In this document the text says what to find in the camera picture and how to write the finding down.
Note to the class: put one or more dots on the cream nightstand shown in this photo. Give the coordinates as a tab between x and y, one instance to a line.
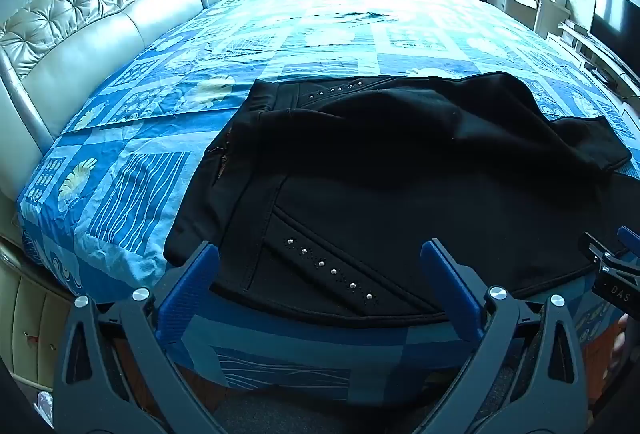
30	324

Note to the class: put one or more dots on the white television stand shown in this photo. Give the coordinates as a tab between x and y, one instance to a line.
585	51

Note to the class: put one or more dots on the flat screen television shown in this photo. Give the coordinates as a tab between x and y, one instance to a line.
617	26

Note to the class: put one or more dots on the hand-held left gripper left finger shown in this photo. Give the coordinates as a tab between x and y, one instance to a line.
187	294

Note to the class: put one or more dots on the black studded pants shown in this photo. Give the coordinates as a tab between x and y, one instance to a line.
375	154

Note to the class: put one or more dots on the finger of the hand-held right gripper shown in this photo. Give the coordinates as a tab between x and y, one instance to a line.
612	259

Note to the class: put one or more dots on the blue patterned bedsheet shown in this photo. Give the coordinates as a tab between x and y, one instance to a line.
150	194

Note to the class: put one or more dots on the cream tufted bed headboard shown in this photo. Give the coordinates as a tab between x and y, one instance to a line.
100	29

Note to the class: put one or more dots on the white vanity dresser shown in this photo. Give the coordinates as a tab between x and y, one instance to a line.
520	1

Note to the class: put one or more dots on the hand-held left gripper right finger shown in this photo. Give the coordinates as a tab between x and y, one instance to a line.
450	289

